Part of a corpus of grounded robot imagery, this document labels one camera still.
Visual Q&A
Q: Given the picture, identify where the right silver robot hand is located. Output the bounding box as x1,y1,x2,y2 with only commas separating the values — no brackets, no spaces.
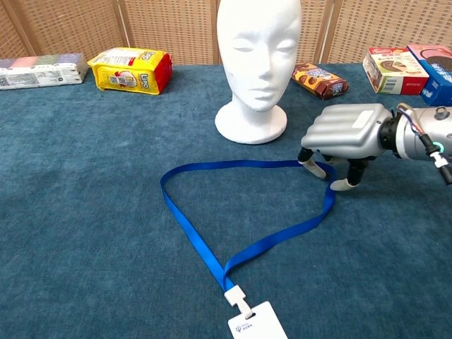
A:
297,103,393,191

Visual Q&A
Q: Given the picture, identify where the blue lanyard strap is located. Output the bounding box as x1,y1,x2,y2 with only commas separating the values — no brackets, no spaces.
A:
160,159,338,294

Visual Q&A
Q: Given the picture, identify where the white foam mannequin head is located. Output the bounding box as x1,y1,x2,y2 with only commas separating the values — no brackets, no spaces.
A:
214,0,303,145

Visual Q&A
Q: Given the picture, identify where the brown chocolate cookie pack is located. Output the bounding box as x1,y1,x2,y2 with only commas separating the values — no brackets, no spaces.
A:
291,63,350,101

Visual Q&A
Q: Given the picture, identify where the white red wafer box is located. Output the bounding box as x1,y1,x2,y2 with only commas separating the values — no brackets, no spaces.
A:
362,47,430,95

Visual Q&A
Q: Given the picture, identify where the pink blue sandwich cookie box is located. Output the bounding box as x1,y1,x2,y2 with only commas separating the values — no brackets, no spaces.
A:
406,44,452,107

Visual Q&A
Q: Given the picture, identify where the yellow red biscuit bag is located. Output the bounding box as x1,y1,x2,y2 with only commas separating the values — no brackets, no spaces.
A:
87,47,174,96

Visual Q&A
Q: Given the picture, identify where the dark blue table cloth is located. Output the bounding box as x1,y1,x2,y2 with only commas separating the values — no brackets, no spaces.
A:
0,63,452,339

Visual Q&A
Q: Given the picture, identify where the woven bamboo folding screen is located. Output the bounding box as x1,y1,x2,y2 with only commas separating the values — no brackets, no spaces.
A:
0,0,452,66

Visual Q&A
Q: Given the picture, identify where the multicolour tissue pack row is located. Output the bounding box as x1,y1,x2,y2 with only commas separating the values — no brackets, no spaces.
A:
0,52,89,91

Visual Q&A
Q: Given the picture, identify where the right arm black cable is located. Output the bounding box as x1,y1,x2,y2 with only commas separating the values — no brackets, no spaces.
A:
397,103,452,186

